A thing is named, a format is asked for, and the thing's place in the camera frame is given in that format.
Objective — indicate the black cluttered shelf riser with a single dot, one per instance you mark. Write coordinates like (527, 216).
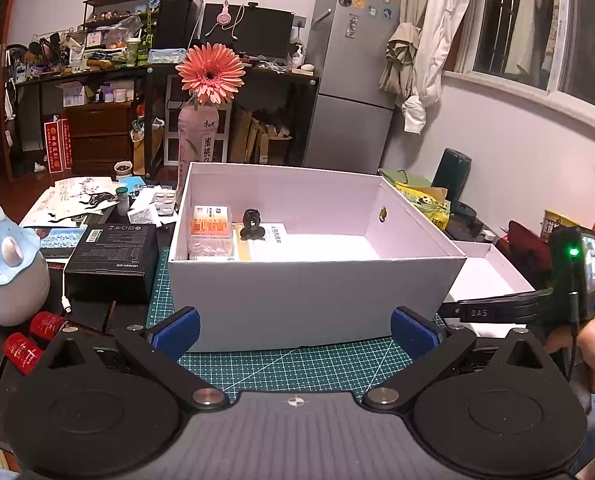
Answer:
(172, 15)

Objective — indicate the white pump bottle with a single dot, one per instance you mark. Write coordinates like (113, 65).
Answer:
(298, 56)

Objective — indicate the orange striped white medicine box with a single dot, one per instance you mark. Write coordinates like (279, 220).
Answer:
(270, 242)

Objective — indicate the white hanging garment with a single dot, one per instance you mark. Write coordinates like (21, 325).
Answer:
(440, 35)

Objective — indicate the orange medicine box clear case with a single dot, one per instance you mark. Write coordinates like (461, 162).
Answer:
(210, 232)

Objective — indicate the black product box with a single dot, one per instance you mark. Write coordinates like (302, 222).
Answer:
(112, 260)

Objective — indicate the white box lid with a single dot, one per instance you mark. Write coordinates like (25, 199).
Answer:
(477, 270)

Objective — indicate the yellow striped white medicine box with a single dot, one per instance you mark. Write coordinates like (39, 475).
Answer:
(242, 245)

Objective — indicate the window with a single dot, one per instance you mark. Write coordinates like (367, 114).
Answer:
(542, 20)

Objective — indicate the black monitor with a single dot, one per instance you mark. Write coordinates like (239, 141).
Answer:
(262, 30)

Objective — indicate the green cutting mat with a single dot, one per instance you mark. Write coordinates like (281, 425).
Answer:
(287, 366)

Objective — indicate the red sign boards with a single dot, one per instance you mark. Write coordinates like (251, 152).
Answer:
(58, 145)

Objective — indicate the ink painting paper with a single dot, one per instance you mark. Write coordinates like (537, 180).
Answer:
(72, 197)

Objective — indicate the pink label drink bottle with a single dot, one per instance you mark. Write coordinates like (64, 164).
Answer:
(197, 145)

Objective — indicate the grey refrigerator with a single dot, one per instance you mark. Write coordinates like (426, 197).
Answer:
(342, 85)

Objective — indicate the small black clip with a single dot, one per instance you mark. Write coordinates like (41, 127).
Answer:
(252, 223)

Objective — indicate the yellow black snack bag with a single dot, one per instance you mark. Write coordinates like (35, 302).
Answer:
(552, 224)

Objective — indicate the small green capped bottle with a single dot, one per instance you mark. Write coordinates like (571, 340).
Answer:
(122, 202)

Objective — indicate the yellow tissue pack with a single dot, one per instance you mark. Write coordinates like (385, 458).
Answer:
(430, 207)

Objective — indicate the white pill blister sheet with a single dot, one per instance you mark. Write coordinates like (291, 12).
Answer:
(166, 203)

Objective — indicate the brown wooden drawer cabinet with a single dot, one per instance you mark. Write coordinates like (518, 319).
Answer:
(97, 135)

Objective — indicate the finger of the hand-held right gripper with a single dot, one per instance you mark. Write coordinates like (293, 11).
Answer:
(492, 310)

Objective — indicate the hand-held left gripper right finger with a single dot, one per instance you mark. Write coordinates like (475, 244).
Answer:
(412, 335)

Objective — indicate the blue landscape booklet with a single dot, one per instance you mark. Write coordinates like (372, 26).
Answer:
(60, 241)

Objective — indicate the small white cup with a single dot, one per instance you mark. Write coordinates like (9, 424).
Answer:
(123, 170)

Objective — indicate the white cardboard box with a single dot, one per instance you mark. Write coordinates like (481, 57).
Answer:
(297, 300)

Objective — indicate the blue wipes pack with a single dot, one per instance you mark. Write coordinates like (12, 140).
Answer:
(166, 56)

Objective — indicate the brown paper bags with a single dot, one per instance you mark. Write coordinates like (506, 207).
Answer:
(257, 135)

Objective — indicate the pink headphones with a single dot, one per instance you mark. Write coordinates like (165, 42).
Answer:
(223, 19)

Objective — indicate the beige hanging garment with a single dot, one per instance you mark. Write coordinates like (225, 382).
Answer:
(400, 60)

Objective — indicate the pink gerbera flower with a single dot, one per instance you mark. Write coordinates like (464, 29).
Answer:
(210, 74)

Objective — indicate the black metal frame desk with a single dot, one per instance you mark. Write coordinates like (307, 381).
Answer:
(287, 77)

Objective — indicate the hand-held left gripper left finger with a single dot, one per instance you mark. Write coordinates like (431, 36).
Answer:
(177, 332)

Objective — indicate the green white cup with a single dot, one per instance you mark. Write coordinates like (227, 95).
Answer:
(133, 52)

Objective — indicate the red bottle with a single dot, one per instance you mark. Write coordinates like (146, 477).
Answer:
(47, 325)
(22, 352)

